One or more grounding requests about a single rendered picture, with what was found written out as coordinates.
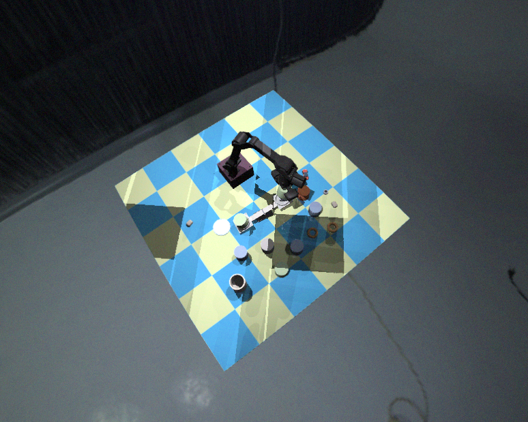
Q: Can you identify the white cylinder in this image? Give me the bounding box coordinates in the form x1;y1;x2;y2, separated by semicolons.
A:
229;274;247;292
261;238;274;254

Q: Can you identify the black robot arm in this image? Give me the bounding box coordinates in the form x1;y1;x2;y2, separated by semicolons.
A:
222;131;307;189

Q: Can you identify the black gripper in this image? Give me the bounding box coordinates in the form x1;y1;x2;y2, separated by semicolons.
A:
271;169;299;201

